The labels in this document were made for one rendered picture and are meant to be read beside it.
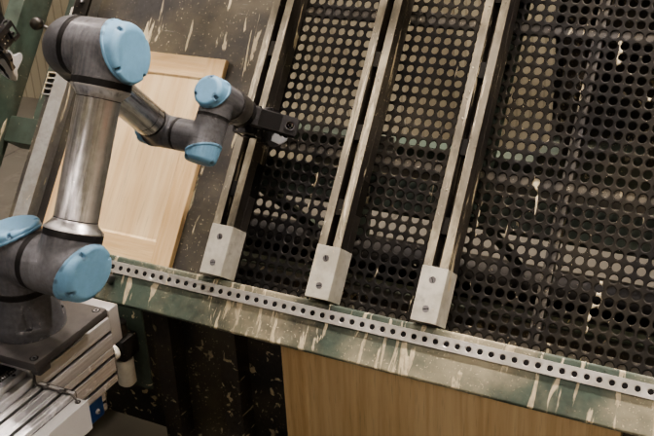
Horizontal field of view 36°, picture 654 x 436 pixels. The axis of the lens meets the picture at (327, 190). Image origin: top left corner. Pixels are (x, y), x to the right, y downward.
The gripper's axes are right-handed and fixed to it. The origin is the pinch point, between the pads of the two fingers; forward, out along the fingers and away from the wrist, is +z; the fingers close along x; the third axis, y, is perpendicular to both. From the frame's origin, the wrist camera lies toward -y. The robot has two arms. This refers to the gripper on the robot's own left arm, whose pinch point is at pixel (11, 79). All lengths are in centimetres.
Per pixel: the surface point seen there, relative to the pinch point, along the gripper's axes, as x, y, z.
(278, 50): -59, 31, 12
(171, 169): -33.9, 2.6, 31.2
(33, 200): 6.7, -12.1, 36.5
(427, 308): -113, -20, 34
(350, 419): -84, -28, 88
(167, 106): -27.0, 17.8, 24.3
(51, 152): 6.7, 1.4, 31.5
